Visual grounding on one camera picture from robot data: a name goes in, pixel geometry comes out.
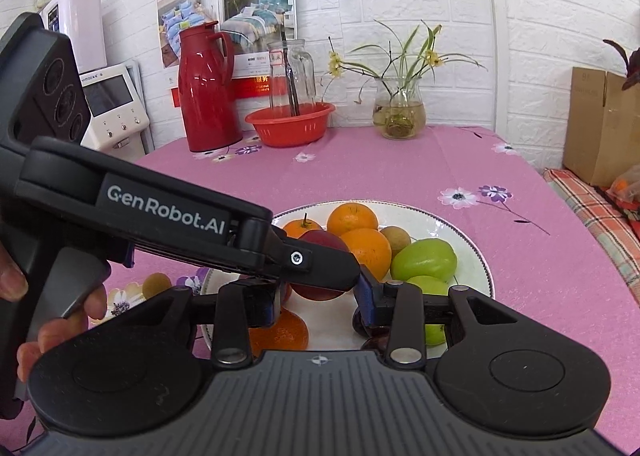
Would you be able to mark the green jujube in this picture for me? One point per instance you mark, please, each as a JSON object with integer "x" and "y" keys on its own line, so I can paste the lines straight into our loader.
{"x": 424, "y": 259}
{"x": 425, "y": 286}

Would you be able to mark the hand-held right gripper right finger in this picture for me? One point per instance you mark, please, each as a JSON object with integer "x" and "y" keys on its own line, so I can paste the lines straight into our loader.
{"x": 365, "y": 301}

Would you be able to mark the glass vase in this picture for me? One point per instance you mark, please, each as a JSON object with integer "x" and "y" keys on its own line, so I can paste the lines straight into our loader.
{"x": 399, "y": 115}

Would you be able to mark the white appliance with screen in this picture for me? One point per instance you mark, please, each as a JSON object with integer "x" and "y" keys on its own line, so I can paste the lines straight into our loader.
{"x": 125, "y": 125}

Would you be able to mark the red plastic basket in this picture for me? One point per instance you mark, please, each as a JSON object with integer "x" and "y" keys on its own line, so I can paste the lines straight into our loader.
{"x": 290, "y": 128}

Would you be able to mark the clear plastic bag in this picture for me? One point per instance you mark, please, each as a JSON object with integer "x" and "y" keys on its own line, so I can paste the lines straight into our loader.
{"x": 627, "y": 188}

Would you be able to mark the red plaid cloth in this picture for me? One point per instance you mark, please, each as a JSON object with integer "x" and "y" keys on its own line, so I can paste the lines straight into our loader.
{"x": 590, "y": 216}

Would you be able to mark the dark utensil in pitcher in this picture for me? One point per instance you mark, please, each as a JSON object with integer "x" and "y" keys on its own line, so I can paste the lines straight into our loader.
{"x": 291, "y": 85}

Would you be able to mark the white plate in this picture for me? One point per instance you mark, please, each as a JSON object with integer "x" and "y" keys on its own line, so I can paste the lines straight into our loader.
{"x": 327, "y": 326}

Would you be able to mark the white water purifier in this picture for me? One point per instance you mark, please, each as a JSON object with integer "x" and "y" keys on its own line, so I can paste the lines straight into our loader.
{"x": 82, "y": 25}

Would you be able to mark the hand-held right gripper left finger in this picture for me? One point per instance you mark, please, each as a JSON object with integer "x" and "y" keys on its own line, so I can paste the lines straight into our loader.
{"x": 273, "y": 308}

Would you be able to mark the orange with green stem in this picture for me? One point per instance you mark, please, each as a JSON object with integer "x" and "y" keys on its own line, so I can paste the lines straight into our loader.
{"x": 300, "y": 229}

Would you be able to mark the red thermos jug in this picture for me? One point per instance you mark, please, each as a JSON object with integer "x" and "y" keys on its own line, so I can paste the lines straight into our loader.
{"x": 207, "y": 95}

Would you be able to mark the green plant yellow flowers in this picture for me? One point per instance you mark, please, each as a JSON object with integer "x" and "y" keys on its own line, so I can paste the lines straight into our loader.
{"x": 334, "y": 64}

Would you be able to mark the red plum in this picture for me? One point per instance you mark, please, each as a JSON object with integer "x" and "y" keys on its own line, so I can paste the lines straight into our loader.
{"x": 320, "y": 242}

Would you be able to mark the dark purple plum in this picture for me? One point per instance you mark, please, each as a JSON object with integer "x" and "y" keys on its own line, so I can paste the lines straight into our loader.
{"x": 370, "y": 333}

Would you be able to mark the purple leaf plant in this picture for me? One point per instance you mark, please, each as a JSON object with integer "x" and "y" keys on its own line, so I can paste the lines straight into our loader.
{"x": 631, "y": 70}

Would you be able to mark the person's left hand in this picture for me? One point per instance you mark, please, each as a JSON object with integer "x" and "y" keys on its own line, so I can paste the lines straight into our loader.
{"x": 60, "y": 336}

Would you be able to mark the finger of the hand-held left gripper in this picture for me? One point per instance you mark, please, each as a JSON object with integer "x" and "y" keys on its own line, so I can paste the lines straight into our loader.
{"x": 325, "y": 268}

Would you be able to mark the pink floral tablecloth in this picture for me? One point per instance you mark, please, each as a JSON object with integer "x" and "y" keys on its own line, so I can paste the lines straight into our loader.
{"x": 500, "y": 286}

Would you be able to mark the glass pitcher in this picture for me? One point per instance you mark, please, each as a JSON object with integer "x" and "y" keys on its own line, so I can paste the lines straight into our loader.
{"x": 305, "y": 75}

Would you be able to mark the cardboard box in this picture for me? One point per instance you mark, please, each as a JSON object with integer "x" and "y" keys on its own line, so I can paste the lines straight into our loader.
{"x": 595, "y": 135}

